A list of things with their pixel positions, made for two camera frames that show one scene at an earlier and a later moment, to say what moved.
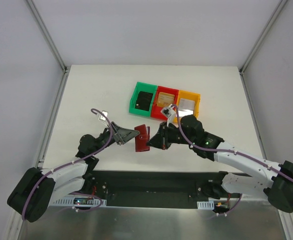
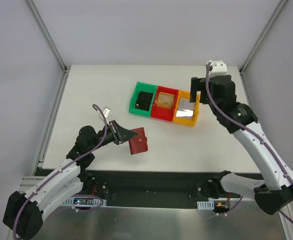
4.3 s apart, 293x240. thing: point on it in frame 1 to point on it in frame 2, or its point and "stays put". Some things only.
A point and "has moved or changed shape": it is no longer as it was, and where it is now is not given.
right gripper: (164, 136) to (196, 85)
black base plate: (149, 189) stays put
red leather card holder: (142, 138) has moved or changed shape
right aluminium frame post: (279, 8) stays put
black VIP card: (143, 101) stays put
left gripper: (115, 133) stays put
